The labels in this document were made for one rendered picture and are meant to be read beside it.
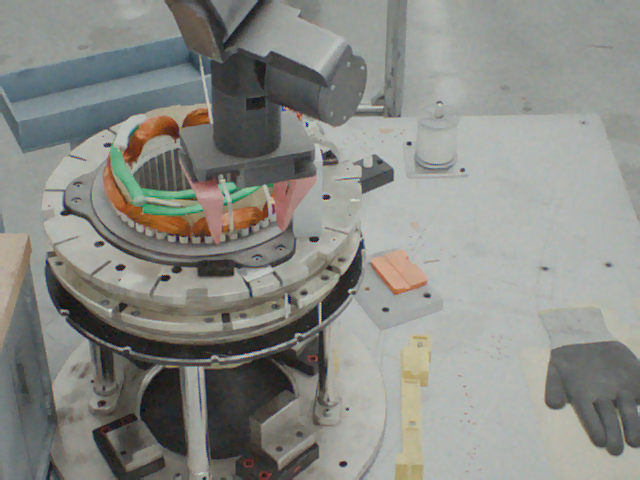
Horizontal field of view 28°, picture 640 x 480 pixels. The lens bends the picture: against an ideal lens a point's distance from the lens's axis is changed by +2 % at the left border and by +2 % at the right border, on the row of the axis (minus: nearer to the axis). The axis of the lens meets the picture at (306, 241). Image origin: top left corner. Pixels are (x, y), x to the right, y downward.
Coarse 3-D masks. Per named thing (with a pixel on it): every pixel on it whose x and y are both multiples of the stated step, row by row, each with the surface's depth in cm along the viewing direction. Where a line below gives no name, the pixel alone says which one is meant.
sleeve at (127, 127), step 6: (132, 120) 128; (138, 120) 128; (144, 120) 129; (126, 126) 126; (132, 126) 127; (120, 132) 126; (126, 132) 126; (120, 138) 125; (126, 138) 125; (114, 144) 124; (120, 144) 124; (126, 144) 125
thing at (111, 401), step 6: (120, 372) 149; (120, 378) 148; (120, 384) 148; (120, 390) 148; (96, 396) 146; (102, 396) 146; (108, 396) 146; (114, 396) 146; (90, 402) 145; (96, 402) 145; (108, 402) 145; (114, 402) 145; (90, 408) 145; (96, 408) 145; (102, 408) 145; (108, 408) 145; (114, 408) 145
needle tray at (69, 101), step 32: (64, 64) 155; (96, 64) 157; (128, 64) 158; (160, 64) 160; (192, 64) 162; (0, 96) 150; (32, 96) 155; (64, 96) 156; (96, 96) 156; (128, 96) 149; (160, 96) 150; (192, 96) 152; (32, 128) 146; (64, 128) 147; (96, 128) 149
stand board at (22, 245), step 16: (0, 240) 128; (16, 240) 128; (0, 256) 126; (16, 256) 126; (0, 272) 124; (16, 272) 124; (0, 288) 122; (16, 288) 124; (0, 304) 120; (0, 320) 118; (0, 336) 118; (0, 352) 118
